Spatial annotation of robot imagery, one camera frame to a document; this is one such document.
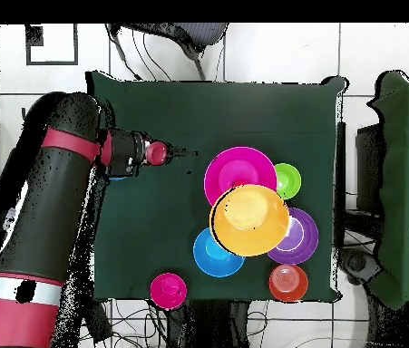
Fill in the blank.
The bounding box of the large pink bowl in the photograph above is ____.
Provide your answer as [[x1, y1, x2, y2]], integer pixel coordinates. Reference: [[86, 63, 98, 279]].
[[203, 145, 278, 208]]

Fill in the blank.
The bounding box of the large orange bowl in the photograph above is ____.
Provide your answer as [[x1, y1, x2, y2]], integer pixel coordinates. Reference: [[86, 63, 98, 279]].
[[208, 183, 291, 257]]

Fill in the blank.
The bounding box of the dark green tablecloth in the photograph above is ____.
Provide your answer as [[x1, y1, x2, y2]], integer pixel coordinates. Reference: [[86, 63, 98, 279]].
[[84, 70, 348, 304]]

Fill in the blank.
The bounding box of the medium blue bowl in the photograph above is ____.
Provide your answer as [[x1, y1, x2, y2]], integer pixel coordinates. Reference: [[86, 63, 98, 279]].
[[192, 227, 246, 279]]

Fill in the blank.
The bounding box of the small green bowl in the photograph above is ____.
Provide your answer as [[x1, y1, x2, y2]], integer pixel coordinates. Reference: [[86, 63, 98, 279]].
[[274, 162, 302, 200]]

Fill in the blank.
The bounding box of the grey mesh office chair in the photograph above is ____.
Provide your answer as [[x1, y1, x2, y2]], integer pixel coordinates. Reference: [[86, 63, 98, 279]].
[[104, 23, 229, 82]]

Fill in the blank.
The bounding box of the small pink-red bowl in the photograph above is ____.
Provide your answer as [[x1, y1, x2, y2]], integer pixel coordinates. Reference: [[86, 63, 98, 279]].
[[149, 272, 188, 311]]

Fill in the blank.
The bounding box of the purple bowl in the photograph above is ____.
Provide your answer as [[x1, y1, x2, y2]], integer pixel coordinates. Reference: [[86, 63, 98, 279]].
[[267, 207, 320, 266]]

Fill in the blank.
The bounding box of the small orange bowl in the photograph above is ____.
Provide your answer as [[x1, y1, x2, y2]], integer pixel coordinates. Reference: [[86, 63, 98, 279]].
[[268, 263, 309, 303]]

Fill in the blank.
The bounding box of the black power strip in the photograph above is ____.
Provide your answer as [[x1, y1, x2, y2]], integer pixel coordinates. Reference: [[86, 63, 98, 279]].
[[87, 300, 113, 343]]

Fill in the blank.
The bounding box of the black chair base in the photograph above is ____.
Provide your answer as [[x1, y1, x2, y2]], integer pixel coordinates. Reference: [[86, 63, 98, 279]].
[[337, 247, 379, 287]]

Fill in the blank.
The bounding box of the green cloth side table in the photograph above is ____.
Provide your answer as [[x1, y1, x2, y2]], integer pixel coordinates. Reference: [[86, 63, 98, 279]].
[[366, 70, 409, 309]]

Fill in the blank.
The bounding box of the black square floor frame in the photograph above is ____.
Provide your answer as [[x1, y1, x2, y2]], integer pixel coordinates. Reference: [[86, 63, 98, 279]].
[[24, 23, 79, 67]]

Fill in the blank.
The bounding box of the tangle of floor cables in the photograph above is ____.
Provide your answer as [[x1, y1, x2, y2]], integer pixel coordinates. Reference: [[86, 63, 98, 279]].
[[80, 300, 169, 348]]

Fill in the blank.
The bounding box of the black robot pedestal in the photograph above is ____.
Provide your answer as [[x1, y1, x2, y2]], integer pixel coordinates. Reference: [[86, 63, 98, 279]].
[[167, 299, 252, 348]]

